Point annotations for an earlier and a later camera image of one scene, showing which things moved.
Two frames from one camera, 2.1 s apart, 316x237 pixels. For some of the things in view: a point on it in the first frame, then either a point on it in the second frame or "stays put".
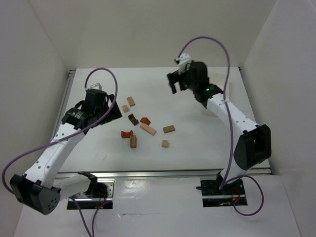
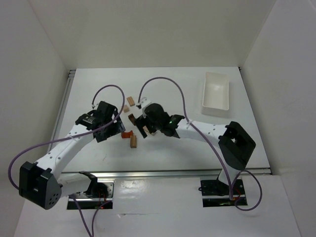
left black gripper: x=114 y=110 to x=114 y=127
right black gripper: x=178 y=80 to x=142 y=122
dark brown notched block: x=133 y=120 stays put
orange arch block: x=126 y=135 stays put
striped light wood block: x=133 y=141 stays put
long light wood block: x=147 y=129 stays put
